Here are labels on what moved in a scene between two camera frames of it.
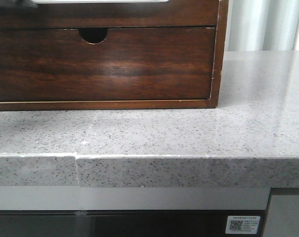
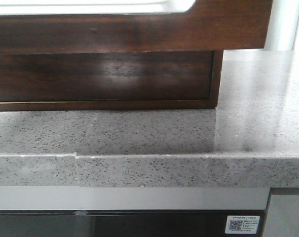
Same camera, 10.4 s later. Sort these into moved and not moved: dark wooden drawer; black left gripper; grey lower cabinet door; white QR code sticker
Moved: dark wooden drawer
Not moved: white QR code sticker; black left gripper; grey lower cabinet door
